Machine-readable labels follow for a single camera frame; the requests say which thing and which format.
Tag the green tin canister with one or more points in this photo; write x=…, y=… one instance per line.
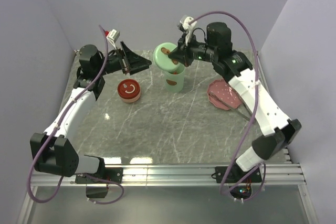
x=174, y=82

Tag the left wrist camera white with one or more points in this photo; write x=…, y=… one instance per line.
x=112, y=36

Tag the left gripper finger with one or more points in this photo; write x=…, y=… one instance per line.
x=136, y=63
x=127, y=51

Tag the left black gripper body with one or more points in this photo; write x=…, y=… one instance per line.
x=113, y=63

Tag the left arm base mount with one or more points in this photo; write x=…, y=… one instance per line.
x=99, y=178

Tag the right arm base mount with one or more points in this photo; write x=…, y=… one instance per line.
x=245, y=191

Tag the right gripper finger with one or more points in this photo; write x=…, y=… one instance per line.
x=179, y=54
x=188, y=61

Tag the pink dotted plate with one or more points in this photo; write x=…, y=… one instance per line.
x=222, y=95

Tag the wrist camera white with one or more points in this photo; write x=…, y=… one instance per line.
x=187, y=25
x=112, y=36

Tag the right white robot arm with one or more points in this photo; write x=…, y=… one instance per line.
x=278, y=129

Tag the cream pink bowl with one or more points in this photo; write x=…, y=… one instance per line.
x=130, y=100

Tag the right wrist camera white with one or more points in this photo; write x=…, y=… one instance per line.
x=187, y=25

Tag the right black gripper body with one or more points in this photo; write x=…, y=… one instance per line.
x=198, y=51

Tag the red round lid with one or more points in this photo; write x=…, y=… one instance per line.
x=128, y=89

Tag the green round lid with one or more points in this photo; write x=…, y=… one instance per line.
x=161, y=59

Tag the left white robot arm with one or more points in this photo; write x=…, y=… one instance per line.
x=52, y=150

